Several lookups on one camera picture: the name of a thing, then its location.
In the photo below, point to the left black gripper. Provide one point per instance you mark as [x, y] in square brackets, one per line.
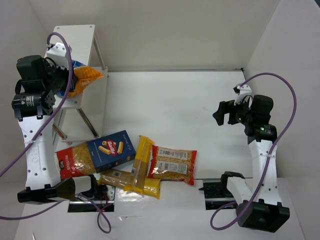
[66, 80]

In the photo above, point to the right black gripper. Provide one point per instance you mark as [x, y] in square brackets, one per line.
[231, 113]

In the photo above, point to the blue orange pasta bag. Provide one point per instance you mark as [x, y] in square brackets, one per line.
[85, 75]

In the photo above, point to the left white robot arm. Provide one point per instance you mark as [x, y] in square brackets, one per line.
[33, 105]

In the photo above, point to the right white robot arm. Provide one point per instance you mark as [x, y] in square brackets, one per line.
[260, 208]

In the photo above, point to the white two-tier shelf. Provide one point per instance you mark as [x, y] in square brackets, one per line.
[82, 114]

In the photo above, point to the red pasta bag left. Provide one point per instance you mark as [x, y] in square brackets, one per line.
[75, 161]

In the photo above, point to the blue Barilla pasta box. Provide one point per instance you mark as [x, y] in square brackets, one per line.
[111, 151]

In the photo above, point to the red macaroni bag with labels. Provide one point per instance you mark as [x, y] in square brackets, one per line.
[172, 164]

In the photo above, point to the yellow spaghetti pack upright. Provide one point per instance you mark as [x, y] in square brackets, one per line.
[140, 166]

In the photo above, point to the yellow spaghetti pack lower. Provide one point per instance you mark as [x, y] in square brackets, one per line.
[121, 179]

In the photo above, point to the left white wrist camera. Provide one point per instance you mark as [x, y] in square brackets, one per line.
[58, 53]

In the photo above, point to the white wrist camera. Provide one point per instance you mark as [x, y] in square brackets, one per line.
[58, 53]
[241, 91]

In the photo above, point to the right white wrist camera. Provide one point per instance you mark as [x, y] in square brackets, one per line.
[241, 91]

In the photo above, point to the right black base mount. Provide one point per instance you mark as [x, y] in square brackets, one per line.
[214, 195]

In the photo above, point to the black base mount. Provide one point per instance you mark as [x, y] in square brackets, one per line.
[104, 198]
[214, 195]

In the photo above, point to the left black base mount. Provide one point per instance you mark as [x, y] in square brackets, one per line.
[104, 198]

